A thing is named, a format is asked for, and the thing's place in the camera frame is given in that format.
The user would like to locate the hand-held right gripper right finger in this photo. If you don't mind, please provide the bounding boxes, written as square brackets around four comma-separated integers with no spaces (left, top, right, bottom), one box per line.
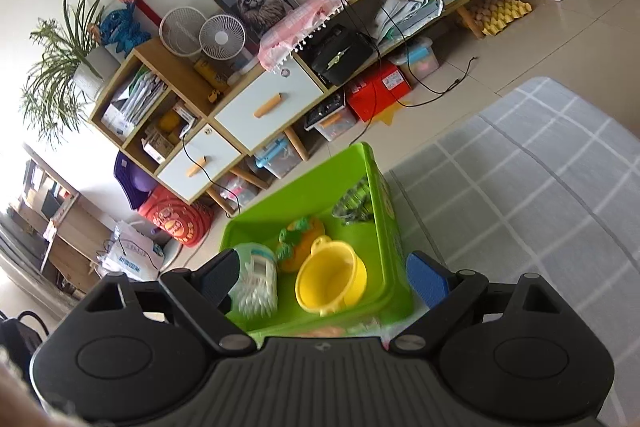
[387,251,561,356]

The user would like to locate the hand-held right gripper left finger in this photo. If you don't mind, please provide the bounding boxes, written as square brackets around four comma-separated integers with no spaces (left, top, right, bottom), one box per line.
[82,248,257,356]

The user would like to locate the clear cotton swab jar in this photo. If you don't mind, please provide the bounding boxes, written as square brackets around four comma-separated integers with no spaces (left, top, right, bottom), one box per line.
[227,243,278,319]

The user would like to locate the green plastic box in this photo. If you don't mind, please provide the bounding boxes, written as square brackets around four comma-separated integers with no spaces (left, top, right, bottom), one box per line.
[219,142,416,343]

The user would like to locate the orange toy pumpkin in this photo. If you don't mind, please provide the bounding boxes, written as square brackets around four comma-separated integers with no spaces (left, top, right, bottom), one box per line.
[276,216,326,275]

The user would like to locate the yellow toy pot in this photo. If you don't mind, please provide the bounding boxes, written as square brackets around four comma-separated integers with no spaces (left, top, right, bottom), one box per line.
[295,234,367,317]

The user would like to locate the red printed barrel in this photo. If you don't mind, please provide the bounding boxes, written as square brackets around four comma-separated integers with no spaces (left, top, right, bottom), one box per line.
[139,186,214,249]

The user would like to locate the checked blanket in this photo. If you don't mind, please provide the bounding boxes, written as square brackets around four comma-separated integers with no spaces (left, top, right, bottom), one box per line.
[380,77,640,427]

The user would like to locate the blue lid storage box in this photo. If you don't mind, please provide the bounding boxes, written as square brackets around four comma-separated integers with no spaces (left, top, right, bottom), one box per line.
[254,138,304,178]

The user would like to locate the small cardboard box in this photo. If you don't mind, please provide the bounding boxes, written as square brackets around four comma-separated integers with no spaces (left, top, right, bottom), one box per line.
[141,131,177,164]

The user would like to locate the wooden side desk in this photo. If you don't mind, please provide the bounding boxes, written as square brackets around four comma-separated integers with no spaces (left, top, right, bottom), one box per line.
[19,146,102,299]

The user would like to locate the wooden shelf cabinet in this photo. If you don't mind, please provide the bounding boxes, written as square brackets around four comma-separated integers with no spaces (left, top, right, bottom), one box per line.
[89,38,346,215]

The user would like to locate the red cardboard box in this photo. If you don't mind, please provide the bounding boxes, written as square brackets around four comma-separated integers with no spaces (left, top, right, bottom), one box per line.
[344,61,417,124]

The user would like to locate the stack of papers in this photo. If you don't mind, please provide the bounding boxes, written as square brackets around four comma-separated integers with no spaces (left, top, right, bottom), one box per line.
[101,66,169,138]

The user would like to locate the clear storage box blue contents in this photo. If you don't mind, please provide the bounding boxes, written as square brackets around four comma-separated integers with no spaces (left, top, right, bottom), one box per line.
[389,38,442,78]

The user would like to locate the black bag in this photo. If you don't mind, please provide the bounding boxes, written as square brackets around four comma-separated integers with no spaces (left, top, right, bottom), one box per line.
[310,23,377,88]

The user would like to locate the folded fabric pile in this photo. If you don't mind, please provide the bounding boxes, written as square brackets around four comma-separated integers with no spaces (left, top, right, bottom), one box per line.
[374,0,444,46]

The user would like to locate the potted green plant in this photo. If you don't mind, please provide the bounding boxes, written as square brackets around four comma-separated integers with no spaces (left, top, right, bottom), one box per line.
[19,0,120,148]

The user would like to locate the blue plush toy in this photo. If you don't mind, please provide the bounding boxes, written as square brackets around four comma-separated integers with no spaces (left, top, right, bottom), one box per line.
[99,2,152,58]

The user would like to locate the pink fringed cloth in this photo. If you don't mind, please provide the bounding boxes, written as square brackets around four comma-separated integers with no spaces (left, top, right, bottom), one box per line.
[256,0,463,71]

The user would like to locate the yellow egg tray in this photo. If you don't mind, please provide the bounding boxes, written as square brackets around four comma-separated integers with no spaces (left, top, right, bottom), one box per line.
[466,0,534,38]

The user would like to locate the framed cat picture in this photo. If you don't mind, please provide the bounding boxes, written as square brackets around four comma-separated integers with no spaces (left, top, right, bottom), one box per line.
[214,0,299,46]

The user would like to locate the black power cable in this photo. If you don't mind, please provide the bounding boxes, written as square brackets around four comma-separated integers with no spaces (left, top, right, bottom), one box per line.
[300,0,480,124]

